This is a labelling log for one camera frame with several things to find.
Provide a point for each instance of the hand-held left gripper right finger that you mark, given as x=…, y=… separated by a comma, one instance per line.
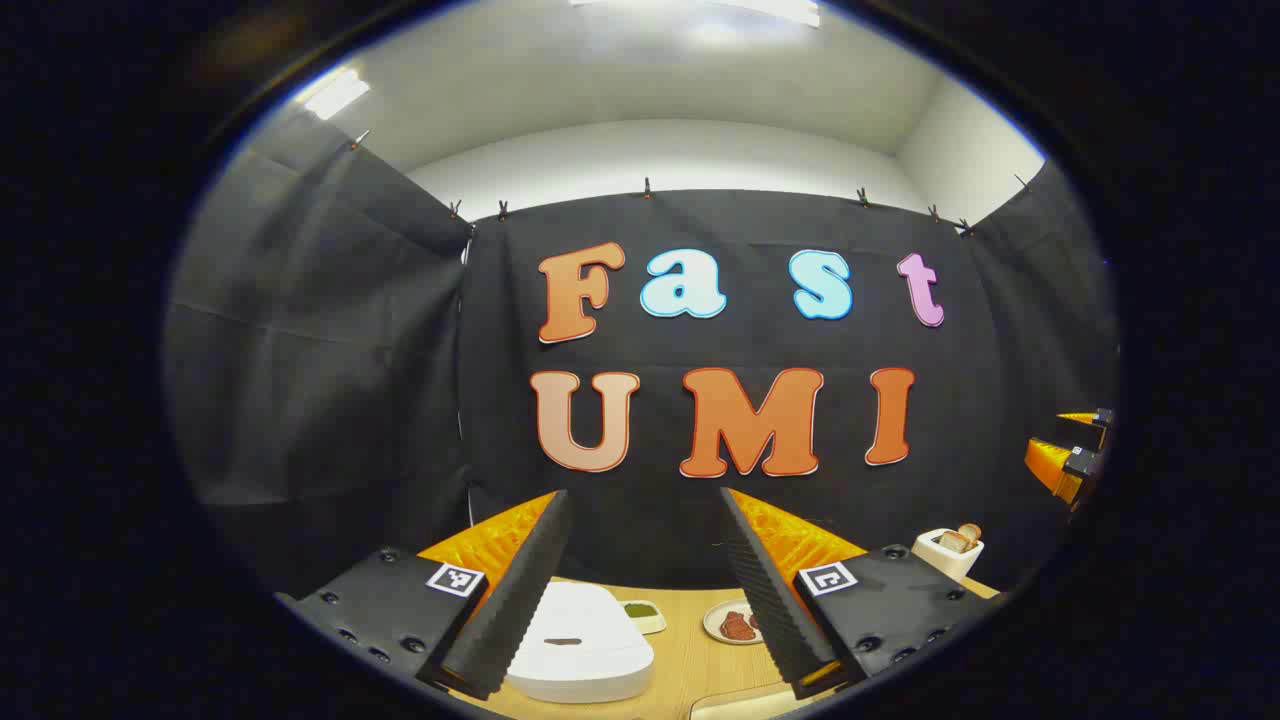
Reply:
x=765, y=590

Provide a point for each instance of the red meat piece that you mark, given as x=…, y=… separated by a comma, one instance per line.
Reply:
x=737, y=627

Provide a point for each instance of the white divided seasoning tray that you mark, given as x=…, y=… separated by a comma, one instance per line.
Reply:
x=642, y=612

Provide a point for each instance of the white rice cooker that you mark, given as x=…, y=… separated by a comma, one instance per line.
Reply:
x=580, y=650

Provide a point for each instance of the white round plate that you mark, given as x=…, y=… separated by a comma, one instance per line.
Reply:
x=712, y=622

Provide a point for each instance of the black backdrop cloth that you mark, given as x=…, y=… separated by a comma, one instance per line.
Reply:
x=330, y=350

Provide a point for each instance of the bread slice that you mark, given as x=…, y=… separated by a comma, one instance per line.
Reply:
x=970, y=533
x=952, y=541

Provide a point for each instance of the ceiling light panel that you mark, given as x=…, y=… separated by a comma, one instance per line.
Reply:
x=760, y=8
x=335, y=94

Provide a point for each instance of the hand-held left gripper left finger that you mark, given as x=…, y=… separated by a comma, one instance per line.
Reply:
x=520, y=590

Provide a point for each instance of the white toaster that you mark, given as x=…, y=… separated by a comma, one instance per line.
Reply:
x=948, y=560

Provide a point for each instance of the clear plastic rice container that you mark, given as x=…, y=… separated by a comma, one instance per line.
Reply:
x=740, y=706

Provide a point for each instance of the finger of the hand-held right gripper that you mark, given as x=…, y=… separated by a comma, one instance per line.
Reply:
x=1060, y=465
x=1100, y=420

